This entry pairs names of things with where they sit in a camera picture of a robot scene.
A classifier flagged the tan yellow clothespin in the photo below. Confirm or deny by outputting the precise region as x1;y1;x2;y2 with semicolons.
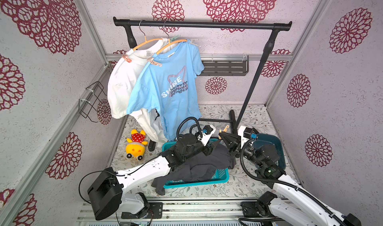
218;125;230;139

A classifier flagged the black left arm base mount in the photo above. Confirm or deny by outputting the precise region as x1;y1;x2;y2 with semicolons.
119;192;164;220

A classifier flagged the light blue t-shirt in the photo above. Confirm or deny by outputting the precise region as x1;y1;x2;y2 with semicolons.
127;40;204;140

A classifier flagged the wooden hanger with metal hook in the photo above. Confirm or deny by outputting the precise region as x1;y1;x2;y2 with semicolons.
132;20;163;51

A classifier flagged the pink clothespin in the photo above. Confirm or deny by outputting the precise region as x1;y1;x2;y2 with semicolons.
122;54;132;63

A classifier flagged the yellow plush toy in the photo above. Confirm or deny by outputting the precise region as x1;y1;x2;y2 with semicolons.
126;129;148;161

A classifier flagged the black wall shelf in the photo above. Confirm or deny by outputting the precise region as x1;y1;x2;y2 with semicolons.
200;55;249;76

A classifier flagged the white t-shirt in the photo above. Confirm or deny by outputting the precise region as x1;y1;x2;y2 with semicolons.
107;40;168;143

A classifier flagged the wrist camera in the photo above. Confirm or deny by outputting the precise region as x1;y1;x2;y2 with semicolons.
238;126;259;143
199;125;216;146

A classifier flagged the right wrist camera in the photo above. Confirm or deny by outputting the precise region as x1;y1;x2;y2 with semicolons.
238;126;259;143

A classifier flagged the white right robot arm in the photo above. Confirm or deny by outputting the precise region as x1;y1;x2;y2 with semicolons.
219;132;361;226

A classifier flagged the peach beige clothespin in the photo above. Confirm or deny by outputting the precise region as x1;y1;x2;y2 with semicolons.
147;57;162;67

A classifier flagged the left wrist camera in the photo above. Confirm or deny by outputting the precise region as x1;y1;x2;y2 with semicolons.
199;125;216;146

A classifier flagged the teal perforated tray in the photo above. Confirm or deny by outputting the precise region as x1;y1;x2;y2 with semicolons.
161;137;230;189

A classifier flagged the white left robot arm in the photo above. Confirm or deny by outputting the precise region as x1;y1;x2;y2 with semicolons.
87;133;220;221

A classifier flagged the teal plastic clothespin bin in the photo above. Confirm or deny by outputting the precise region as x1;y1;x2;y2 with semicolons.
253;133;286;170

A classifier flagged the black clothes rack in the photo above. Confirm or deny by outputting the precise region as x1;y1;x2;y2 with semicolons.
113;17;293;134

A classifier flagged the black wire wall rack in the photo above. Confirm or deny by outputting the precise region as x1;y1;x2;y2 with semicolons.
78;81;112;125

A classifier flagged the mint green clothespin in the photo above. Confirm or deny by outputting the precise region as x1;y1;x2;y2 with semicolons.
169;35;180;42

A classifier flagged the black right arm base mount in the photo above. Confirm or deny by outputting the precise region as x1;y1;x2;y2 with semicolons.
240;192;277;218

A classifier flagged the dark grey t-shirt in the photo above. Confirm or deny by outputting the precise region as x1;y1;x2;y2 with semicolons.
151;142;237;196

